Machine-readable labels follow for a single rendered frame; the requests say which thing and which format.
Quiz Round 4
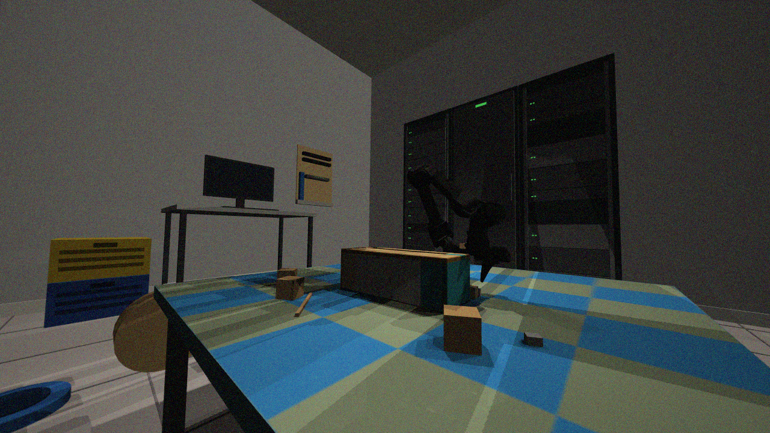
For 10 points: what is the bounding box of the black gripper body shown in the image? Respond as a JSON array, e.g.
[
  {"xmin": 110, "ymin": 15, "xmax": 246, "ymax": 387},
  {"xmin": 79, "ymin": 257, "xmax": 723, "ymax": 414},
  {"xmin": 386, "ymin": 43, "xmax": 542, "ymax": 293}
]
[{"xmin": 443, "ymin": 228, "xmax": 511, "ymax": 262}]

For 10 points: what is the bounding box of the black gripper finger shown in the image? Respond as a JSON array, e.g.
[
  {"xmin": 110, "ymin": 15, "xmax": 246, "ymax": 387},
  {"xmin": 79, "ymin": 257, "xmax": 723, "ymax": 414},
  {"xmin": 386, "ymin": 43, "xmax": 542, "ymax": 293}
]
[{"xmin": 481, "ymin": 256, "xmax": 499, "ymax": 283}]

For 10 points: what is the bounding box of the long tan wooden stick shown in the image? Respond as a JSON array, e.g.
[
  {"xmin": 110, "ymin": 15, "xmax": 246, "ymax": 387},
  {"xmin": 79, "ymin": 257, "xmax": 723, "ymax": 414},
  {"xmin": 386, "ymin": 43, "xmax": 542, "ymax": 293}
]
[{"xmin": 295, "ymin": 293, "xmax": 312, "ymax": 317}]

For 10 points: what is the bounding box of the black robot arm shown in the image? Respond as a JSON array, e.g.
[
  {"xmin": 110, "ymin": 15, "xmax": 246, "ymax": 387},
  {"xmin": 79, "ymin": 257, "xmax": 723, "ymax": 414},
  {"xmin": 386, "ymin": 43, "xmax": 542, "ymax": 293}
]
[{"xmin": 407, "ymin": 165, "xmax": 506, "ymax": 248}]

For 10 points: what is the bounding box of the brown cardboard box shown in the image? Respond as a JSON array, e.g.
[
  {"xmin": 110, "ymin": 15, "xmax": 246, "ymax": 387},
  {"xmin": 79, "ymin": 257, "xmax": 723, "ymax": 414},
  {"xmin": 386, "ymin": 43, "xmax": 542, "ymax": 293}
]
[
  {"xmin": 276, "ymin": 276, "xmax": 304, "ymax": 300},
  {"xmin": 444, "ymin": 305, "xmax": 482, "ymax": 355}
]

